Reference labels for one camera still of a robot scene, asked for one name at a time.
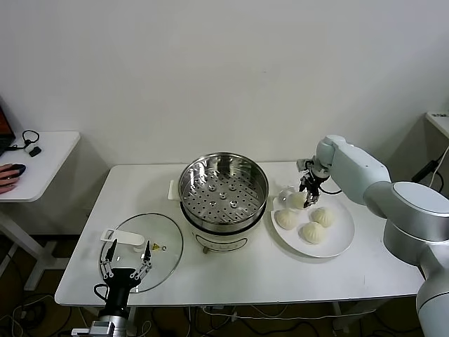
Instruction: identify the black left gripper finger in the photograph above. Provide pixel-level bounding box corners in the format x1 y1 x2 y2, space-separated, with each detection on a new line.
131 240 154 282
99 239 117 281

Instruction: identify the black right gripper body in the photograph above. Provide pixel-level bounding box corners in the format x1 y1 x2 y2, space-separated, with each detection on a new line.
303 171 326 194

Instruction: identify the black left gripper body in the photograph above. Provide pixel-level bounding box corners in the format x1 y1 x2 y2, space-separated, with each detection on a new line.
104 268 140 310

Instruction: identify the white steamed baozi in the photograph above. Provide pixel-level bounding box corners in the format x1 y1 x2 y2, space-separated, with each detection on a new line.
311 206 335 228
298 222 326 245
274 209 298 231
288 192 306 211

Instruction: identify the stainless steel steamer basket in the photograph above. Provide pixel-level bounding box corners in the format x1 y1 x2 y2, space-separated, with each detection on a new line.
178 152 270 225

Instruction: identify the person's bare hand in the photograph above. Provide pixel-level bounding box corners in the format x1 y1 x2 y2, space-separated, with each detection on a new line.
0 163 22 194

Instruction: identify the round glass pot lid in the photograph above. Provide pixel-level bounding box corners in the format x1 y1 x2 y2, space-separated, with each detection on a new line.
100 213 185 294

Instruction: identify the white round plate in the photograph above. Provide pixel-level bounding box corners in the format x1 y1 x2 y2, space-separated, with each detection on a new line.
270 185 355 259

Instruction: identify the white electric cooker base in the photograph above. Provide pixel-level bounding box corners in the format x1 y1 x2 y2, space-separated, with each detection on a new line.
168 178 278 254

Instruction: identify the white side table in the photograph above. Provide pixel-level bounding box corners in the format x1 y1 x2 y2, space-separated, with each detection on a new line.
0 131 82 292

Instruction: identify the white shelf table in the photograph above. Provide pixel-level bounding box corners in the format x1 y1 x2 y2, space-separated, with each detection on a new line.
426 112 449 141

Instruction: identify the black laptop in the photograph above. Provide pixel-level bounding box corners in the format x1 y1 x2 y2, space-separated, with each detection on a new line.
0 94 18 157

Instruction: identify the white lid handle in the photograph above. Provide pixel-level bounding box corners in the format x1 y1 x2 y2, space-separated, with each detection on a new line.
100 228 145 247

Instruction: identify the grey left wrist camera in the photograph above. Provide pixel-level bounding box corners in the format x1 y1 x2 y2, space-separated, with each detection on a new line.
72 321 115 337

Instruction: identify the black power cable with adapter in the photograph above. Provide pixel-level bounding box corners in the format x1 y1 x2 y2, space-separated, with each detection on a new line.
410 145 449 184

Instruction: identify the black looped earphone cable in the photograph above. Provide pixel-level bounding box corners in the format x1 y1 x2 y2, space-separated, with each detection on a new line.
6 130 40 152

